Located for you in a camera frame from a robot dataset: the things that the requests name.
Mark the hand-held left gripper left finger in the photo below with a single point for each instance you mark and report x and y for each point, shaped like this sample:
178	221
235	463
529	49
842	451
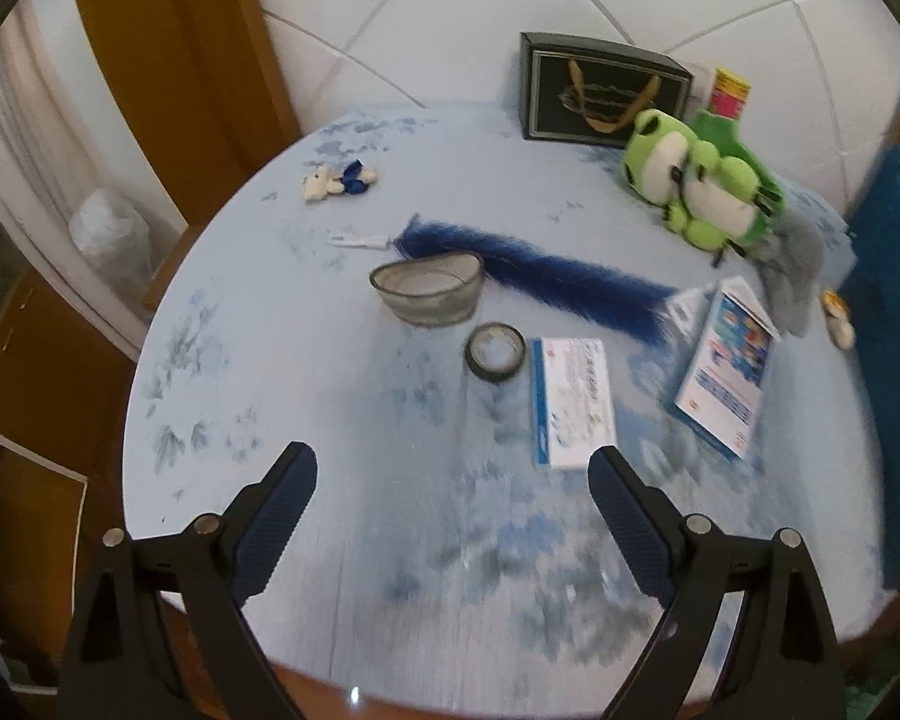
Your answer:
270	532

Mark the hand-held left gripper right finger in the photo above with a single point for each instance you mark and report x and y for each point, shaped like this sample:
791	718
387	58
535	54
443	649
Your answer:
634	525

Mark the white blue medicine box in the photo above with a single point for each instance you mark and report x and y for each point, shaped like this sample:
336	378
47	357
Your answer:
574	401

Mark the blue floral tablecloth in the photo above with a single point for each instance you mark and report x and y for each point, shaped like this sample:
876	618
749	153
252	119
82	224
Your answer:
345	405

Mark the blue printed medicine box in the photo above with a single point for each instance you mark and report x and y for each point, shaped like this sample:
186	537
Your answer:
727	382

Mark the dark tape roll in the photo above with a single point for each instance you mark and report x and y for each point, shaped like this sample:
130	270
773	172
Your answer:
495	375

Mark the small white box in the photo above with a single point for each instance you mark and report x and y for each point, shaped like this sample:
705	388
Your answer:
682	307

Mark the blue furry tail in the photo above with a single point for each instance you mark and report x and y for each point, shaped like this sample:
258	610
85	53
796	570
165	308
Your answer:
540	270

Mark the wooden cabinet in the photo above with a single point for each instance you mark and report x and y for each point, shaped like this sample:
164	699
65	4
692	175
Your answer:
37	390

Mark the small glass bowl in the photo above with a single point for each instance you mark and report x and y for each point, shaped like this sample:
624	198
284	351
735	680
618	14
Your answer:
427	307

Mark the small yellow white toy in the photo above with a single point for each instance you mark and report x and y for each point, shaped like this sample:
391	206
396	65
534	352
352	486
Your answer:
840	322

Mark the small white tube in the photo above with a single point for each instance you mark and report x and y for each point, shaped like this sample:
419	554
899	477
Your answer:
360	241

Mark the grey plush toy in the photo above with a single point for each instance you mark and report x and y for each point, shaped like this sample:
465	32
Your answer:
795	262

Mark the green frog plush toy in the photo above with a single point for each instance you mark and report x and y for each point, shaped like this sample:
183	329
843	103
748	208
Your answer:
712	202

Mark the white plastic bag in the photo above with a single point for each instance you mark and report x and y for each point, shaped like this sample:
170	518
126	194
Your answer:
109	229

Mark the red yellow label bottle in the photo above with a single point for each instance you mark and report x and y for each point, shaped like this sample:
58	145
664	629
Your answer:
729	94

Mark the black gift bag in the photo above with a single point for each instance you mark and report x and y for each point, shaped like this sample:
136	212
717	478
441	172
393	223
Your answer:
547	90

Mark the white curtain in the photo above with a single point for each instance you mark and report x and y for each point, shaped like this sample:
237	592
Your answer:
22	105

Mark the wooden door frame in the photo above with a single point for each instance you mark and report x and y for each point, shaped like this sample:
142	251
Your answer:
195	52

